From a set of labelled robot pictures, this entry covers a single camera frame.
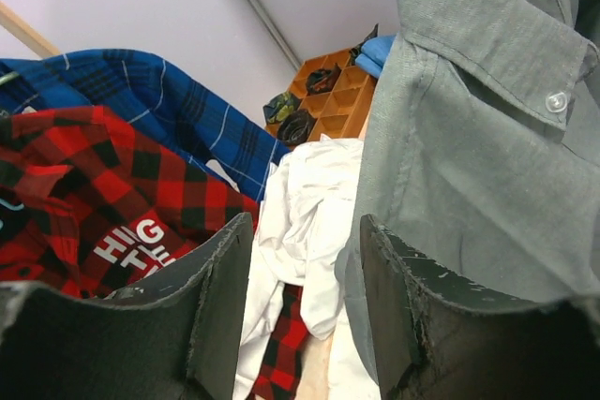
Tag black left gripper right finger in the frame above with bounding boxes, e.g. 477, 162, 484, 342
360, 215, 599, 399

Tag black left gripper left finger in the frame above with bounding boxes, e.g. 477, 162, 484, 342
1, 213, 253, 399

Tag grey button shirt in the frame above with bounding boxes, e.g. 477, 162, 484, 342
336, 0, 599, 399

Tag red black plaid shirt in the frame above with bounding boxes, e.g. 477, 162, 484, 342
0, 104, 310, 400

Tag white shirt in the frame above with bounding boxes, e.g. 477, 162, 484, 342
232, 136, 379, 399

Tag teal hanger in red shirt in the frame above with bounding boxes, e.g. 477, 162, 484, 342
0, 200, 24, 230

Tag blue plaid shirt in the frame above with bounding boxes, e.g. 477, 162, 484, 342
1, 49, 289, 202

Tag mint hanger in blue shirt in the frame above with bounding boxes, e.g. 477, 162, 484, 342
0, 71, 19, 85

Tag rolled green blue tie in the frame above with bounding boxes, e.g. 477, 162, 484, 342
262, 91, 301, 125

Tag wooden compartment tray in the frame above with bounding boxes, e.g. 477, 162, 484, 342
288, 49, 376, 141

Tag rolled black orange tie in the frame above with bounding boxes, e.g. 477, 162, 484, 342
306, 64, 341, 96

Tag light blue pikachu cloth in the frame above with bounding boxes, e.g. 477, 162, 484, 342
354, 35, 396, 79

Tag rolled dark tie by cloth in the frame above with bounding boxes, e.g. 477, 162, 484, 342
346, 22, 380, 68

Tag wooden clothes rack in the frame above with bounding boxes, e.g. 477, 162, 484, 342
0, 2, 62, 58

